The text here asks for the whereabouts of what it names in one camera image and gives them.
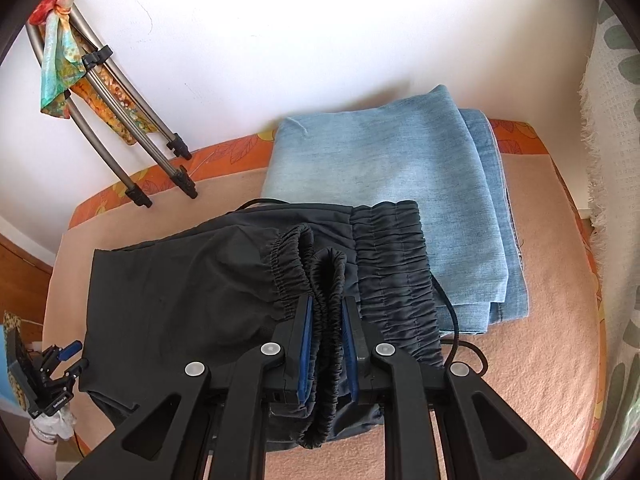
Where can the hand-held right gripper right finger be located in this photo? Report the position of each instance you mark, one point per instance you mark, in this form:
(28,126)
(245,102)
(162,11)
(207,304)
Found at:
(350,345)

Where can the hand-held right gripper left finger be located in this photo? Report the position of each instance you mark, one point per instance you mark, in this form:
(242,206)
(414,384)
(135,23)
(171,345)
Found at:
(303,340)

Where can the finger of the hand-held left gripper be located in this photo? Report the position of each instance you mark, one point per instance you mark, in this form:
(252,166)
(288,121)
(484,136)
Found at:
(70,349)
(75,370)

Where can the dark grey pants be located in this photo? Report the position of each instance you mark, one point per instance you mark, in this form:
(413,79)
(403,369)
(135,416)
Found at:
(175,300)

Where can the person's left forearm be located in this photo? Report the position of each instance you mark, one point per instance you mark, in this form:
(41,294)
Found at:
(40,455)

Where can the leopard print cushion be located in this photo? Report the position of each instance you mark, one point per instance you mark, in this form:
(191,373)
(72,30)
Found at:
(11,320)

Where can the folded light blue jeans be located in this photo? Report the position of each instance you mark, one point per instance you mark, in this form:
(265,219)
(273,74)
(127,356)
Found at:
(390,170)

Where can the peach blanket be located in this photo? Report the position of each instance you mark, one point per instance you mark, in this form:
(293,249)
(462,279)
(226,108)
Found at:
(540,310)

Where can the yellow orange patterned scarf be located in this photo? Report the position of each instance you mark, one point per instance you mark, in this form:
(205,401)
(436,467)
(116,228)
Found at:
(125,99)

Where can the teal and orange silk scarf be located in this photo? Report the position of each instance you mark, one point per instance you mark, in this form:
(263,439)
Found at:
(55,70)

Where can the white green patterned throw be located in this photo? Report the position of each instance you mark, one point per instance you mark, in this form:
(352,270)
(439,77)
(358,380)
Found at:
(615,160)

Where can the folded camera tripod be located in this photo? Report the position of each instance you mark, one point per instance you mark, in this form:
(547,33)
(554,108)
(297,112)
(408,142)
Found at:
(97,56)

